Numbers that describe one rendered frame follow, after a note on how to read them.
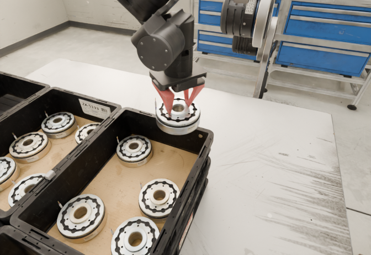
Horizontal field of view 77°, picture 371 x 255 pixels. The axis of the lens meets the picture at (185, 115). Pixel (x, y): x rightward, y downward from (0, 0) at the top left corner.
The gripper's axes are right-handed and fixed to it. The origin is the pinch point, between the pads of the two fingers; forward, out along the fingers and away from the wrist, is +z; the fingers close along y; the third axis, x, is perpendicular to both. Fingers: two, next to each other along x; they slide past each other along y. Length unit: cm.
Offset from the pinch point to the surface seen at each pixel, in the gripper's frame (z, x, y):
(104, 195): 22.2, 1.6, -21.2
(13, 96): 24, 65, -40
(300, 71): 78, 73, 173
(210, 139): 12.0, -3.5, 7.6
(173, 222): 11.6, -17.8, -11.2
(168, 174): 22.1, -1.3, -3.9
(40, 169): 22.8, 19.2, -34.6
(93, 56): 114, 273, 22
